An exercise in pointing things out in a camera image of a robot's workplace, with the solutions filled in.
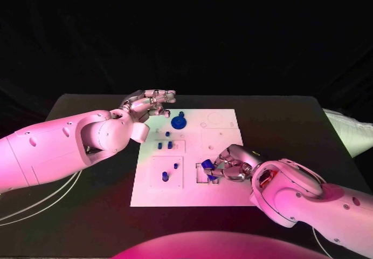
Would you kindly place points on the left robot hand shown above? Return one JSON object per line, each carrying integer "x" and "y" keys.
{"x": 139, "y": 105}

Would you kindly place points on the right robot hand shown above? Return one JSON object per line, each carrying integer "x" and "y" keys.
{"x": 247, "y": 155}

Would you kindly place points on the blue block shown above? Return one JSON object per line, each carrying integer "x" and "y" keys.
{"x": 211, "y": 178}
{"x": 207, "y": 163}

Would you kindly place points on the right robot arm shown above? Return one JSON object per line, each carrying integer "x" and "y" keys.
{"x": 305, "y": 202}

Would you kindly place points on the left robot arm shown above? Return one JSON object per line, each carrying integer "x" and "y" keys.
{"x": 57, "y": 151}

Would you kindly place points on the white task board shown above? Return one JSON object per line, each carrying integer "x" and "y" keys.
{"x": 174, "y": 198}

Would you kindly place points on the small blue gear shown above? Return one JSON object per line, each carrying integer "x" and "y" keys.
{"x": 180, "y": 114}

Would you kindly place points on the blue cylinder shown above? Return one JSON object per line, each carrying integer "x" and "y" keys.
{"x": 164, "y": 176}

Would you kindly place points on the white padded bundle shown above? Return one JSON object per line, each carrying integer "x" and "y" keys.
{"x": 348, "y": 133}

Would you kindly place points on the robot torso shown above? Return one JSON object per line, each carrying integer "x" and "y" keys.
{"x": 217, "y": 246}

